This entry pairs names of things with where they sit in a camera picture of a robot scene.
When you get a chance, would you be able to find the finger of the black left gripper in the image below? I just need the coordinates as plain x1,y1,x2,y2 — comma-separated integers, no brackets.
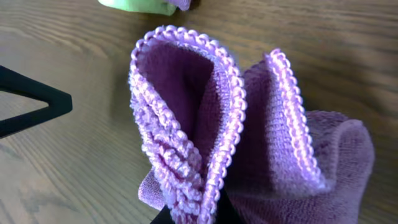
1,66,73,138

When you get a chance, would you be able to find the purple folded cloth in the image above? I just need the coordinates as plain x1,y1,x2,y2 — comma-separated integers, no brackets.
166,0,192,11

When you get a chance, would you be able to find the light green folded cloth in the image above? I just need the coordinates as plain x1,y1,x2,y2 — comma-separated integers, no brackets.
98,0,177,16

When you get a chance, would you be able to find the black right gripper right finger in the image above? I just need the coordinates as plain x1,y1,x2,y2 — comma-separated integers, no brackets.
216,189,243,224

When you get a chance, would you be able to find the purple microfiber cloth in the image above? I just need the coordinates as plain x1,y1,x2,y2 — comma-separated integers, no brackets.
129,26,374,224

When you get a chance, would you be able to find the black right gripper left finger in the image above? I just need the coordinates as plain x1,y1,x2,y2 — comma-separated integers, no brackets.
150,206,174,224

